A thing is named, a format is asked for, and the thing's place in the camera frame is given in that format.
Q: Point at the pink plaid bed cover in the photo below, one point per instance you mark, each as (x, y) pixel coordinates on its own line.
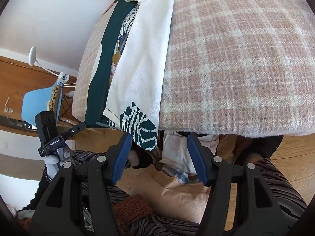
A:
(243, 67)

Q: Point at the beige cloth below bed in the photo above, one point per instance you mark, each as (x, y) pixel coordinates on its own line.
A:
(166, 194)

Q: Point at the left gloved hand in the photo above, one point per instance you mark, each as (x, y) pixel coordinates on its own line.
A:
(55, 161)

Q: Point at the light blue chair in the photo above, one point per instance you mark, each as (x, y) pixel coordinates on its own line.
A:
(46, 99)

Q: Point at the left forearm black sleeve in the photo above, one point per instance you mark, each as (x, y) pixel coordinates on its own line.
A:
(42, 186)

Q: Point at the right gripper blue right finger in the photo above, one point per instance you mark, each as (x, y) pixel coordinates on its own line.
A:
(201, 158)

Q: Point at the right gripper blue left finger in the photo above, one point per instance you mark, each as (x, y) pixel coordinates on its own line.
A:
(119, 157)

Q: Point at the cream and teal printed shirt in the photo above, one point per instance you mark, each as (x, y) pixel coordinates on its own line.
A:
(126, 81)

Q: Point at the white desk lamp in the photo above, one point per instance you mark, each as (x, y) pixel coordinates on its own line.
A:
(44, 63)

